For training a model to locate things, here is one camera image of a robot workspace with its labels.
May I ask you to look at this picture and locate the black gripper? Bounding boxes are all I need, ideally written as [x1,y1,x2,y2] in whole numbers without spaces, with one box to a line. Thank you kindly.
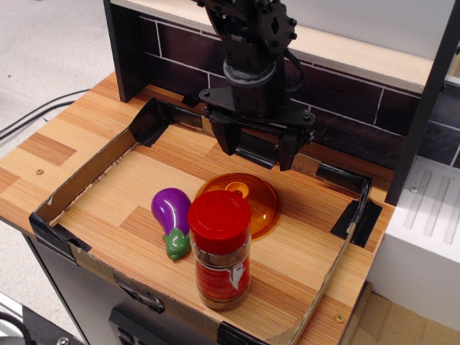
[199,86,316,171]

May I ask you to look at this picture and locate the red-lidded basil spice bottle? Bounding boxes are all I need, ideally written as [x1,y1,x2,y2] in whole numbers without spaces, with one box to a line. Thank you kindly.
[188,190,252,311]

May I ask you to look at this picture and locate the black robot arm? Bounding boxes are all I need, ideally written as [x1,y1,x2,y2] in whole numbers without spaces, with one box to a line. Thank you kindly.
[197,1,315,170]

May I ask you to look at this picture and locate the cardboard fence with black tape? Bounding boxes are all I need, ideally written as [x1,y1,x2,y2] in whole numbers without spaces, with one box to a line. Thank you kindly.
[29,97,382,344]

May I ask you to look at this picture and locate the orange translucent plastic lid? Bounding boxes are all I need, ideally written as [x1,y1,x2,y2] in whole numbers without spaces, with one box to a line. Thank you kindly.
[195,172,282,241]

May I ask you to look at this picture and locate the purple toy eggplant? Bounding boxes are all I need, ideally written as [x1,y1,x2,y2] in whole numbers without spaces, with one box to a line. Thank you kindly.
[151,188,191,261]

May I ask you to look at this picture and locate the white toy sink unit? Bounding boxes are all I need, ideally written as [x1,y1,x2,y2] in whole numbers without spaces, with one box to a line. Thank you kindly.
[368,59,460,330]

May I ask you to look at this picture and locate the black cabinet below table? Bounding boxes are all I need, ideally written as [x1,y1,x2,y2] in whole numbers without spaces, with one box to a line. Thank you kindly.
[26,237,216,344]

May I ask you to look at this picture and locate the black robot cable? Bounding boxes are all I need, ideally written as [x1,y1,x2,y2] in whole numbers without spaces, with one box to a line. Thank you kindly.
[283,48,305,95]

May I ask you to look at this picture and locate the black shelf frame with brick backsplash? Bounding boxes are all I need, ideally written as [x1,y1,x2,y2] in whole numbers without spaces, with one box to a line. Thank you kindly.
[103,1,459,203]

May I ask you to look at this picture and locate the black cable on floor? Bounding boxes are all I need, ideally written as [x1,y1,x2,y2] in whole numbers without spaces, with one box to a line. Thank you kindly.
[0,88,91,142]

